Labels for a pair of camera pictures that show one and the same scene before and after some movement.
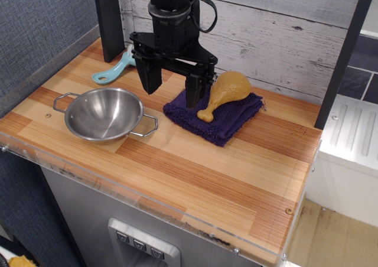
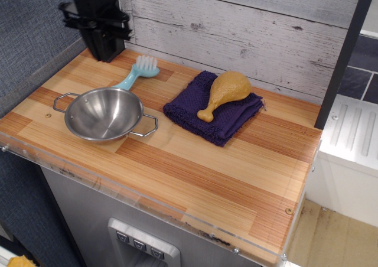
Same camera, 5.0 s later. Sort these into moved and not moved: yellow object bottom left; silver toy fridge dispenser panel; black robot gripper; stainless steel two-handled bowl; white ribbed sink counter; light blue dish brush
Moved: light blue dish brush; black robot gripper
Not moved: stainless steel two-handled bowl; yellow object bottom left; silver toy fridge dispenser panel; white ribbed sink counter
